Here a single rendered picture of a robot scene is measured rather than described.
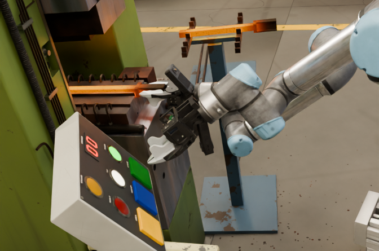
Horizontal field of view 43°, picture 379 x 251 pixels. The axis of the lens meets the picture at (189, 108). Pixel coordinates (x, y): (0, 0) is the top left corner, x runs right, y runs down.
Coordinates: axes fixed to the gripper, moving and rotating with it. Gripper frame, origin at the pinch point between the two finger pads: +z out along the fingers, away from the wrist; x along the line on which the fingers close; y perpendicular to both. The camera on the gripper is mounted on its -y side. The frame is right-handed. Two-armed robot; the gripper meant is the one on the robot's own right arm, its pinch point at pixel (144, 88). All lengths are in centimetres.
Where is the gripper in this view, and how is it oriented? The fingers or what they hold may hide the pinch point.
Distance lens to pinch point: 169.3
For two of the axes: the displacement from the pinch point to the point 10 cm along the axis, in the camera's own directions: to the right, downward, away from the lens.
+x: 2.3, -5.6, 7.9
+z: -9.6, 0.0, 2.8
